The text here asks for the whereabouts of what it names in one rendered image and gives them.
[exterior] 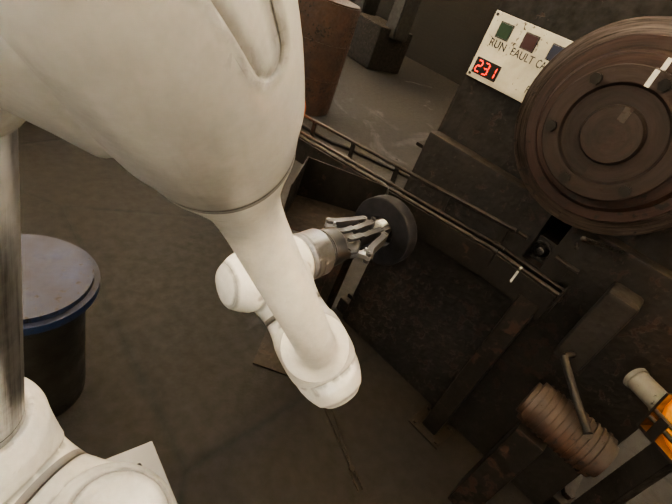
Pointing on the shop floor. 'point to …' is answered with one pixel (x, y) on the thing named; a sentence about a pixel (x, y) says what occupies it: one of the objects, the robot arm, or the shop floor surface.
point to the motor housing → (526, 446)
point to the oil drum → (325, 48)
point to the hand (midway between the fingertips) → (386, 224)
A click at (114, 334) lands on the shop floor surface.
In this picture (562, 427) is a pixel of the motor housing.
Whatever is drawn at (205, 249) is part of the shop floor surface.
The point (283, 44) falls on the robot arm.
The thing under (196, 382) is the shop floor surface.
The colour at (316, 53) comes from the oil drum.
